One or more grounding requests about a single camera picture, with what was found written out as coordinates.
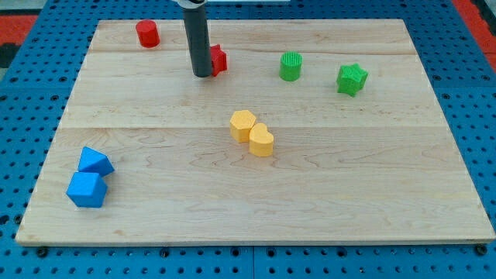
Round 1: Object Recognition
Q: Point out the blue triangle block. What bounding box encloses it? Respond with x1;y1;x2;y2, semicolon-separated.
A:
77;146;115;177

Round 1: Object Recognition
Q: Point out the red cylinder block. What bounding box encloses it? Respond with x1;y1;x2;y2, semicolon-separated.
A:
135;19;160;48

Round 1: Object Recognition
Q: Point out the wooden board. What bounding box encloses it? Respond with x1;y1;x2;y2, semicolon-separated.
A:
15;19;495;246

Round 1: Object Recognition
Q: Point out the red star block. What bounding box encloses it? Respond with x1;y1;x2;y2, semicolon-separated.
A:
210;44;228;77

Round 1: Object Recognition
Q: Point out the yellow heart block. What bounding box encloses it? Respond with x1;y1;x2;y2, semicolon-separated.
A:
249;122;274;157

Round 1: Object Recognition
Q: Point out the yellow hexagon block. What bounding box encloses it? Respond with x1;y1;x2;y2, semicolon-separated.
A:
229;110;257;143

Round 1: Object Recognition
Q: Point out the blue cube block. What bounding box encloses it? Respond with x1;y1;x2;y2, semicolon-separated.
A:
66;172;108;208

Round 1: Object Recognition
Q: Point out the green cylinder block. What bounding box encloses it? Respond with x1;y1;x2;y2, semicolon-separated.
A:
279;51;303;81

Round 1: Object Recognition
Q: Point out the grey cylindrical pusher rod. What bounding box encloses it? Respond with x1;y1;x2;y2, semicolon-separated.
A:
178;0;212;78

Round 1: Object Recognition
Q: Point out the green star block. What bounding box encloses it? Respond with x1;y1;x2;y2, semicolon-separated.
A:
336;64;368;97

